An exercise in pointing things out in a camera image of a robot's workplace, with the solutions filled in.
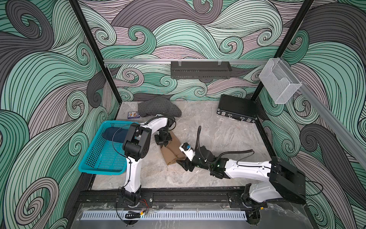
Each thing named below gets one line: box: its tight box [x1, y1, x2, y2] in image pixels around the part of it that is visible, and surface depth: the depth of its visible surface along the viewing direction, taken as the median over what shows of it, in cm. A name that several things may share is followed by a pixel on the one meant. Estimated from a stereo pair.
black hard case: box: [216, 94, 258, 123], surface depth 113 cm
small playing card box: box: [127, 111, 141, 119], surface depth 112 cm
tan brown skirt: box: [160, 130, 187, 166], surface depth 88 cm
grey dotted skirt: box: [137, 96, 183, 118], surface depth 113 cm
